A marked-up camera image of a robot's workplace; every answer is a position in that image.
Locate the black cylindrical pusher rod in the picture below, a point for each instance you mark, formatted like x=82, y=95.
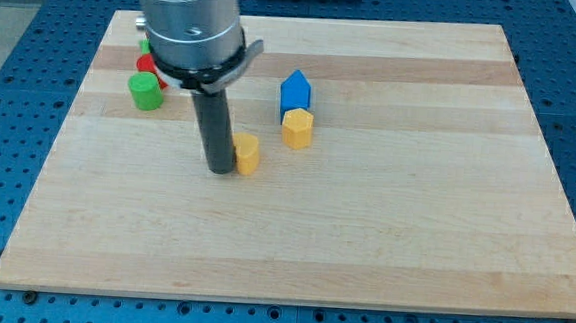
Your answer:
x=213, y=119

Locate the yellow heart block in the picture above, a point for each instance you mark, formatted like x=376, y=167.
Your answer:
x=247, y=152

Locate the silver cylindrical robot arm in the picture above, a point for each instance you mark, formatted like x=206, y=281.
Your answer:
x=193, y=44

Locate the yellow hexagon block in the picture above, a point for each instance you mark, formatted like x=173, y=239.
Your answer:
x=297, y=128

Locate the green cylinder block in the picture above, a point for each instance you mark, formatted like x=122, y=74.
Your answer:
x=145, y=90

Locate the red block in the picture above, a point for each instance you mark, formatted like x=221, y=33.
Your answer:
x=145, y=63

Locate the blue pentagon block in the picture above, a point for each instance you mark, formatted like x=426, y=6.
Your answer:
x=295, y=92

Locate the small green block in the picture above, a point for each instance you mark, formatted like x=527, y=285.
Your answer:
x=144, y=46

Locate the wooden board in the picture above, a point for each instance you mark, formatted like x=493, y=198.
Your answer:
x=428, y=186

